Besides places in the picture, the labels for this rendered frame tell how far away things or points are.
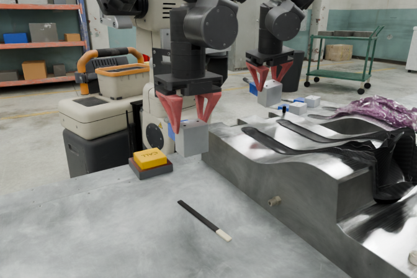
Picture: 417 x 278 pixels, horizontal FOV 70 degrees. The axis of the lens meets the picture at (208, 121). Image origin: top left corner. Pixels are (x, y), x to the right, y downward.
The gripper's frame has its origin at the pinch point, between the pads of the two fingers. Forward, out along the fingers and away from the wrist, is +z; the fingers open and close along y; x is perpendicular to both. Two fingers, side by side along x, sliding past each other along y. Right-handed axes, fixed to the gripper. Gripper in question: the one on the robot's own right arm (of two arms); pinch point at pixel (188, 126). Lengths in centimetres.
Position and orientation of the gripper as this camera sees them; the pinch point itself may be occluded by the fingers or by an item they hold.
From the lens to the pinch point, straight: 53.4
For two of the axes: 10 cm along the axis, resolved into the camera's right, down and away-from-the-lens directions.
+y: 8.5, -1.7, 4.9
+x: -5.2, -3.0, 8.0
